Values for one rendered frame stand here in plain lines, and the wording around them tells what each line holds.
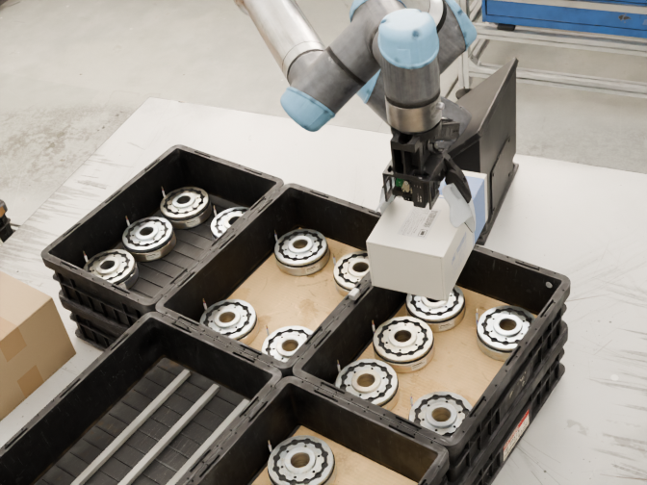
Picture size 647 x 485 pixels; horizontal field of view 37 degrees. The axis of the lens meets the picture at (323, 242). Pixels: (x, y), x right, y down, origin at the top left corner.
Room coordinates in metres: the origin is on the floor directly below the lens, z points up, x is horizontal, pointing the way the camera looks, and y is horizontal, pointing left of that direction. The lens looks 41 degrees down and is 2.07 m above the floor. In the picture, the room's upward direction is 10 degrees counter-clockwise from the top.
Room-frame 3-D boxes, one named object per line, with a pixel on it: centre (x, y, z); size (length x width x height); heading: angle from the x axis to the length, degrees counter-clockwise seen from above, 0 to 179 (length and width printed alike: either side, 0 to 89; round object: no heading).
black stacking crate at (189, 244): (1.49, 0.29, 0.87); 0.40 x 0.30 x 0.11; 138
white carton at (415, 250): (1.14, -0.16, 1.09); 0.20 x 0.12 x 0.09; 149
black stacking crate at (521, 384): (1.09, -0.15, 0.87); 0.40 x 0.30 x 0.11; 138
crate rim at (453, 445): (1.09, -0.15, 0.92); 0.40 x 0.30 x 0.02; 138
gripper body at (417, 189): (1.11, -0.15, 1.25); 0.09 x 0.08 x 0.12; 149
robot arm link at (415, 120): (1.12, -0.16, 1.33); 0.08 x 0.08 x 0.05
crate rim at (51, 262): (1.49, 0.29, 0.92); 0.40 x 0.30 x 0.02; 138
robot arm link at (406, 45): (1.12, -0.15, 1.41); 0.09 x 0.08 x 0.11; 10
